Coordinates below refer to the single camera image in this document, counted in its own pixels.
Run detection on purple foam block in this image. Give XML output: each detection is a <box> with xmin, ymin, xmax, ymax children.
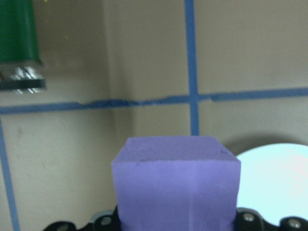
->
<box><xmin>111</xmin><ymin>135</ymin><xmax>242</xmax><ymax>231</ymax></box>

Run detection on white round plate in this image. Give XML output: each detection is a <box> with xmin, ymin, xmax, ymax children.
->
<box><xmin>234</xmin><ymin>142</ymin><xmax>308</xmax><ymax>227</ymax></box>

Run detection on green conveyor belt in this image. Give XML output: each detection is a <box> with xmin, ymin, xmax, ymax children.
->
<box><xmin>0</xmin><ymin>0</ymin><xmax>47</xmax><ymax>95</ymax></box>

